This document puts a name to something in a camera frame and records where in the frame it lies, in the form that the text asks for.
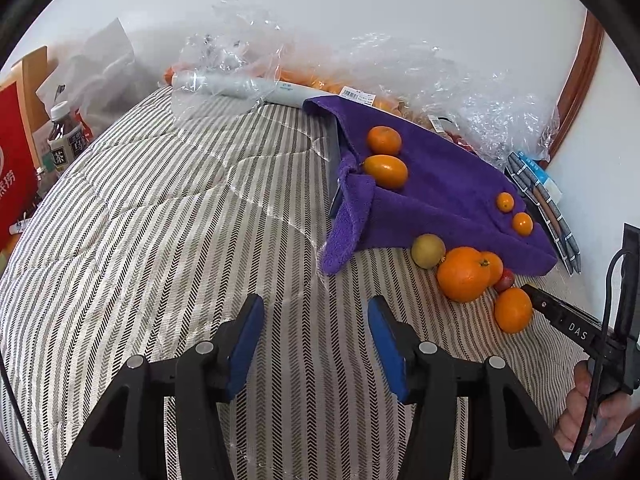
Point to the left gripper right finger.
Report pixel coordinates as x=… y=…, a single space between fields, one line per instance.
x=507 y=436

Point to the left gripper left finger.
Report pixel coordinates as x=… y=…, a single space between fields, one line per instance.
x=123 y=437

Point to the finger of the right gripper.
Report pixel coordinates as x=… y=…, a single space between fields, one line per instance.
x=562 y=315

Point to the large round orange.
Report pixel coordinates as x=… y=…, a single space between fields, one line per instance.
x=513 y=310

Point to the medium orange mandarin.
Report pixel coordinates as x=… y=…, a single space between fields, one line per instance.
x=495 y=267

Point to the small round orange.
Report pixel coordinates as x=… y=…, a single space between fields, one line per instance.
x=522 y=223

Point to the orange with stem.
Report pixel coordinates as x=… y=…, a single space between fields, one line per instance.
x=463 y=275

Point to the small kumquat orange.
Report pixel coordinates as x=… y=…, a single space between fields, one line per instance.
x=505 y=202

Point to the green yellow round fruit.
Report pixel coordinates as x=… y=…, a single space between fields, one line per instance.
x=428 y=251

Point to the oval orange fruit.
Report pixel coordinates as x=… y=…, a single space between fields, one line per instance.
x=388 y=171

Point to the mandarin orange with spots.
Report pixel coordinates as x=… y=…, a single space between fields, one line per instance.
x=383 y=140

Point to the blue white tissue pack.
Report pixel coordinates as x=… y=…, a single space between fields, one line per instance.
x=545 y=180

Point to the blue checked folded cloth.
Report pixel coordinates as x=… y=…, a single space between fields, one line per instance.
x=560 y=232

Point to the striped quilted bedspread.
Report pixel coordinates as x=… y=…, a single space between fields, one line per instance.
x=156 y=236

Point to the clear bag of nuts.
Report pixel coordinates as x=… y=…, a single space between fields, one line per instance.
x=412 y=79

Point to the purple towel over tray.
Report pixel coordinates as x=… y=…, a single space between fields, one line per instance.
x=450 y=193

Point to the small white tube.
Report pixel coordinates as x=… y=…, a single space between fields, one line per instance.
x=18 y=227

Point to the red paper shopping bag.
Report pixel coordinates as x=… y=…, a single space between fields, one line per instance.
x=18 y=180

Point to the plastic drink bottle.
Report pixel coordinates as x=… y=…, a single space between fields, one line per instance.
x=67 y=139

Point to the clear bag of oranges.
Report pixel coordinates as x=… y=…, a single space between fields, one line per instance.
x=319 y=70

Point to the white plastic bag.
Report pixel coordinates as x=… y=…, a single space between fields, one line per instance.
x=101 y=81

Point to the white rolled paper tube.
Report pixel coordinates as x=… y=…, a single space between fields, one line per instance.
x=245 y=89

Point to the wooden side table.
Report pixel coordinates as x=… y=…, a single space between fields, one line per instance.
x=28 y=74

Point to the crumpled clear plastic bag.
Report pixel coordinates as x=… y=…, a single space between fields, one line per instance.
x=238 y=40

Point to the brown wooden door frame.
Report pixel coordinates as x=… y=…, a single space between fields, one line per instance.
x=579 y=79

